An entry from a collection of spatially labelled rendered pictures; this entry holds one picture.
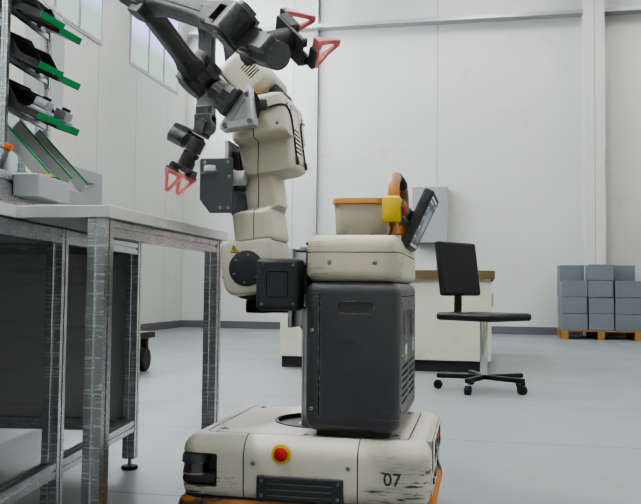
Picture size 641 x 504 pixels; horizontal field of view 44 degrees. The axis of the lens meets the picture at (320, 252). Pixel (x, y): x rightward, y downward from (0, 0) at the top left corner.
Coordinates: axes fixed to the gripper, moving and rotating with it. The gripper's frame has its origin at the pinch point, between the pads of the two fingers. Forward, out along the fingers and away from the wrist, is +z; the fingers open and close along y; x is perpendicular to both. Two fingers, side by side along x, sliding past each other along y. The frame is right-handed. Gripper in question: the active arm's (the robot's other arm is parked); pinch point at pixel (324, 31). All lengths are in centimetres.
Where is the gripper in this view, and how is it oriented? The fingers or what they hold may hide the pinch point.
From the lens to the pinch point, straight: 175.8
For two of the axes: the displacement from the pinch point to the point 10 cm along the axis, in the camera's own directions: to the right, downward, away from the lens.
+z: 8.3, -3.4, 4.4
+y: -5.4, -6.7, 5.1
